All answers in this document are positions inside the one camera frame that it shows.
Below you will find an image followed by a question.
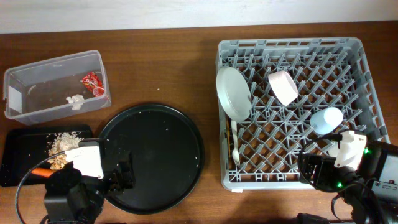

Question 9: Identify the cream white cup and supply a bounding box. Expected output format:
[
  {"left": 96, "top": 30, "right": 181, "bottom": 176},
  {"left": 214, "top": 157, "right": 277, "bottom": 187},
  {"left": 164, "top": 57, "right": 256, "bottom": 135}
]
[{"left": 328, "top": 144, "right": 340, "bottom": 157}]

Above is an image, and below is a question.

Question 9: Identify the light blue cup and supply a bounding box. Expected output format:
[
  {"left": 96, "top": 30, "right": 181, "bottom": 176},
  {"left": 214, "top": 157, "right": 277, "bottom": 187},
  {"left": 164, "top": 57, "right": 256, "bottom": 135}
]
[{"left": 310, "top": 107, "right": 343, "bottom": 135}]

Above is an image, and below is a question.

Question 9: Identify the orange carrot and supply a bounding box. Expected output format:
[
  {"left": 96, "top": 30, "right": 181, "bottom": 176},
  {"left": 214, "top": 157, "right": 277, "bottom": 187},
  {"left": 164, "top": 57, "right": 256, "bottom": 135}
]
[{"left": 31, "top": 167, "right": 55, "bottom": 178}]

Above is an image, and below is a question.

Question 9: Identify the white tissue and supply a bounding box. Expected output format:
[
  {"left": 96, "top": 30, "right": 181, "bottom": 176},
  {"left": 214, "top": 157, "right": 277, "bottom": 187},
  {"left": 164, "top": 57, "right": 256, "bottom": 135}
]
[{"left": 66, "top": 94, "right": 85, "bottom": 110}]

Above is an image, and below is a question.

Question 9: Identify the white plastic fork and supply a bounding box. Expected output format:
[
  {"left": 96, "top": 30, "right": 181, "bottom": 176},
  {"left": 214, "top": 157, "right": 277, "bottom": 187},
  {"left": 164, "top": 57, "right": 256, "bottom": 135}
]
[{"left": 231, "top": 120, "right": 241, "bottom": 167}]

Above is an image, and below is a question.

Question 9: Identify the pink bowl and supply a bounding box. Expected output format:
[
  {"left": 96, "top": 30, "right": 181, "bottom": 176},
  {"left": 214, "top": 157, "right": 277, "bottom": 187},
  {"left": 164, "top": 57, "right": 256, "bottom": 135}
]
[{"left": 268, "top": 71, "right": 299, "bottom": 106}]

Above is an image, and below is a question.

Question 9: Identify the red snack wrapper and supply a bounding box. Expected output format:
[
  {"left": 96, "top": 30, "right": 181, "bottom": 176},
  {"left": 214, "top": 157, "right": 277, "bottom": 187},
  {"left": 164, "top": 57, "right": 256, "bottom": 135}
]
[{"left": 81, "top": 72, "right": 105, "bottom": 96}]

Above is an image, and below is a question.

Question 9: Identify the wooden chopstick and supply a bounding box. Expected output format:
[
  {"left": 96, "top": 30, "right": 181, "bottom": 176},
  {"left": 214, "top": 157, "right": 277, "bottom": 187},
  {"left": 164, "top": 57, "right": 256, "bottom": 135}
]
[{"left": 226, "top": 116, "right": 231, "bottom": 159}]

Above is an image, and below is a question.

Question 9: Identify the grey plate with rice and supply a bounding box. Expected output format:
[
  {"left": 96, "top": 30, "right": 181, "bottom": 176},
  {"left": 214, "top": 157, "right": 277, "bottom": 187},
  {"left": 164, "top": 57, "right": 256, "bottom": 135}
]
[{"left": 216, "top": 67, "right": 252, "bottom": 122}]

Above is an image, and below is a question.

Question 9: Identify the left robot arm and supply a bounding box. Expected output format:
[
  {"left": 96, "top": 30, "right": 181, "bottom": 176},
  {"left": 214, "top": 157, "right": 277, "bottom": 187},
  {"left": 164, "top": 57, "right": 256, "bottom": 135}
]
[{"left": 44, "top": 155, "right": 135, "bottom": 223}]

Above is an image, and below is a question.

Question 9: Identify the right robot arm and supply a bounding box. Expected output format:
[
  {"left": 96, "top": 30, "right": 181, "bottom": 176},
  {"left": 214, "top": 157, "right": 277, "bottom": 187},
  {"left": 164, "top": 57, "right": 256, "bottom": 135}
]
[{"left": 298, "top": 141, "right": 397, "bottom": 223}]

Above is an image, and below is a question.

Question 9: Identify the grey dishwasher rack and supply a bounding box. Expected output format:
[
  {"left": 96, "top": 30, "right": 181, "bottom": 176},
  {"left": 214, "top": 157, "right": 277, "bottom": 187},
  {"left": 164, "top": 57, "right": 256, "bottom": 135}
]
[{"left": 216, "top": 37, "right": 389, "bottom": 192}]

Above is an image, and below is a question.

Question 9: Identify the round black tray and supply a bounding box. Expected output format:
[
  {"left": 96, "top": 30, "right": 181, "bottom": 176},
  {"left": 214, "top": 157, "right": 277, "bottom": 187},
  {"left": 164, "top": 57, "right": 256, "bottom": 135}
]
[{"left": 99, "top": 104, "right": 205, "bottom": 215}]

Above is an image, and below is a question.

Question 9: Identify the pile of rice and shells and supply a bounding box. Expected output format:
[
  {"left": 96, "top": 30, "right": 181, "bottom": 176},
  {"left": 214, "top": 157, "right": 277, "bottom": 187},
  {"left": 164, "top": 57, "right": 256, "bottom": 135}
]
[{"left": 48, "top": 132, "right": 84, "bottom": 170}]

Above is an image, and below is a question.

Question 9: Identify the black rectangular tray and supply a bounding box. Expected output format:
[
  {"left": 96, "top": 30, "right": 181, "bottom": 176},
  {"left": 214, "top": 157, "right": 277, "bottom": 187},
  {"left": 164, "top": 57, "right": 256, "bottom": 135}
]
[{"left": 0, "top": 124, "right": 94, "bottom": 187}]

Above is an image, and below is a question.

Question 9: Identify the clear plastic bin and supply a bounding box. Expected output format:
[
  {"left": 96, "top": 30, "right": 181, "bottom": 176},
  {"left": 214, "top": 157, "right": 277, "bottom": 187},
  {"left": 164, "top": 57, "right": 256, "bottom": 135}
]
[{"left": 3, "top": 50, "right": 111, "bottom": 125}]

